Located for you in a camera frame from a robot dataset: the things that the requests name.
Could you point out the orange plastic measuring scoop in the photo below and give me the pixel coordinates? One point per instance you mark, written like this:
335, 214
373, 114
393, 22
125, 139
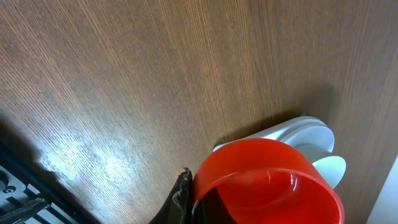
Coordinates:
262, 181

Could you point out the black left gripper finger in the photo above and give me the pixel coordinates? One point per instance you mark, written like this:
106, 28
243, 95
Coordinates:
177, 208

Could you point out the white round bowl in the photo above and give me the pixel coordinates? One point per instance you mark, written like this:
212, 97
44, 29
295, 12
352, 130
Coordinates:
331, 168

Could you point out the white digital kitchen scale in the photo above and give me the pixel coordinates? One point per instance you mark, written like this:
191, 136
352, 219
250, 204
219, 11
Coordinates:
307, 134

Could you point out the black striped floor mat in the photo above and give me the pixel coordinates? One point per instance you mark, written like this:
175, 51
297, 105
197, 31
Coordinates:
29, 195

